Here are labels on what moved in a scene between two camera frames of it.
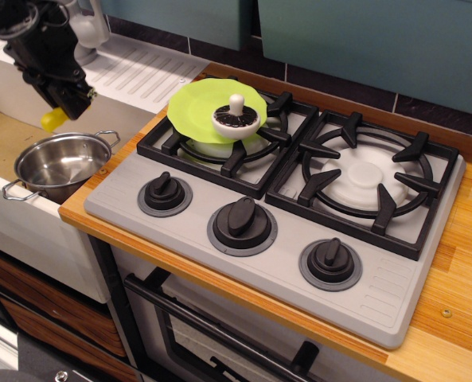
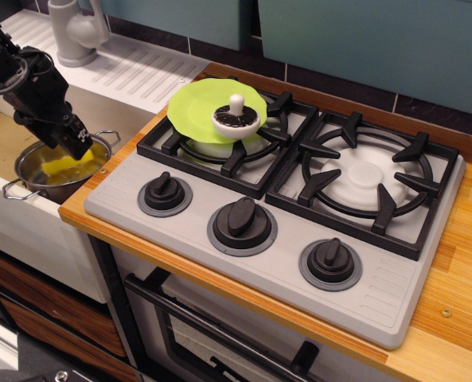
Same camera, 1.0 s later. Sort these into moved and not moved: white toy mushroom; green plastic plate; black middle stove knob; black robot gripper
Moved: black robot gripper
Not moved: green plastic plate; black middle stove knob; white toy mushroom
